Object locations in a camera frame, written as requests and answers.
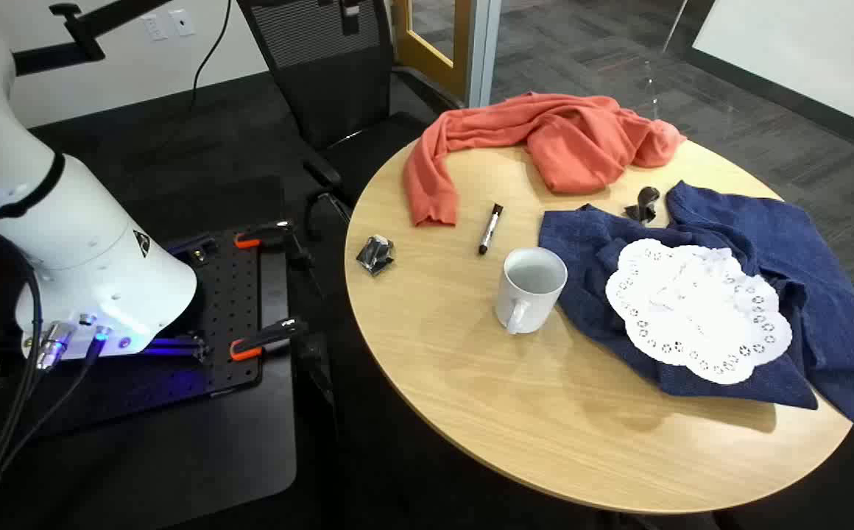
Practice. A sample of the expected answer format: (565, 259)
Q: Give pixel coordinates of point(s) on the white ceramic mug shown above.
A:
(526, 298)

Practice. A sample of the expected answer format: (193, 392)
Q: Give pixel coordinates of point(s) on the black office chair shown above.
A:
(327, 78)

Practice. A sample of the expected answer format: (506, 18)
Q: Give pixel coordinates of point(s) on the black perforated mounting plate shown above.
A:
(234, 295)

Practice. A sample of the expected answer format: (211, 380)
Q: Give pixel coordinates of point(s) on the wooden door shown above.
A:
(461, 47)

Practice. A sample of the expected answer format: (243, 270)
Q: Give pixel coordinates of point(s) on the white wall outlet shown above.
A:
(169, 24)

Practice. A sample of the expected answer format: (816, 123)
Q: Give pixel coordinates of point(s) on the small black binder clip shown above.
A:
(643, 204)

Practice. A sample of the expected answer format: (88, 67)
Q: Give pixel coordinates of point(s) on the crumpled black binder clip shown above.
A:
(375, 254)

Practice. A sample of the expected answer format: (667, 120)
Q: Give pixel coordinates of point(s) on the orange cloth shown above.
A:
(576, 142)

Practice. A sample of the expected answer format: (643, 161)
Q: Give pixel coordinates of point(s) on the black orange bar clamp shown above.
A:
(259, 237)
(264, 340)

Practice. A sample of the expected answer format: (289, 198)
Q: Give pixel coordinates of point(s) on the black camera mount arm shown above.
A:
(88, 27)

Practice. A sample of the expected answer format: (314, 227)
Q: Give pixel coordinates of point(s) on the blue cloth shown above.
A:
(827, 285)

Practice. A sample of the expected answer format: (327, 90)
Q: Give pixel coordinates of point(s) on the white paper doily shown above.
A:
(696, 310)

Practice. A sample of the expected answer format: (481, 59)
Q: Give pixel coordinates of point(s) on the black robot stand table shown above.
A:
(152, 460)

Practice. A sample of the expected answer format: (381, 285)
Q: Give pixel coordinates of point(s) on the black marker pen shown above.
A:
(489, 232)

